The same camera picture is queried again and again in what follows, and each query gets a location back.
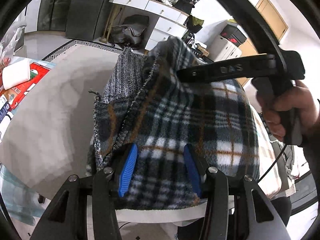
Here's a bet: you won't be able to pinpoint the plaid fleece cardigan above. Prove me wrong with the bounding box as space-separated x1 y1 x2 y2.
86 37 259 210

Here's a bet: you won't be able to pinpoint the right hand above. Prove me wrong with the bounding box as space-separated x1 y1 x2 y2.
256 80 319 142

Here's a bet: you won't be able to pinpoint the wooden door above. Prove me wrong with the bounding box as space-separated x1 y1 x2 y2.
237 0 289 74

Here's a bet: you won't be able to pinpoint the stacked shoe boxes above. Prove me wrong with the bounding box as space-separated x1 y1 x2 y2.
220 21 247 47

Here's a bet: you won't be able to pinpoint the white upright suitcase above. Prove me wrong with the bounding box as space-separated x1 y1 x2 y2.
208 35 242 62

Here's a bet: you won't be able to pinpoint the white drawer desk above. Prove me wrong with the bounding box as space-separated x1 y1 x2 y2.
109 0 189 50

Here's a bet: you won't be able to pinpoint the black bag under desk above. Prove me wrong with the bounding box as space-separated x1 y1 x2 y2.
108 14 149 50

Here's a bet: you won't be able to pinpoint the red printed carton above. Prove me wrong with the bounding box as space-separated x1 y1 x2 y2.
1 57 55 114

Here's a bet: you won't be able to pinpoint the black refrigerator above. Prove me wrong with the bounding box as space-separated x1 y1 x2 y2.
37 0 111 41

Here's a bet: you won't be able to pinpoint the black cable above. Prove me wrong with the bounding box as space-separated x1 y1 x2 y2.
257 143 288 183

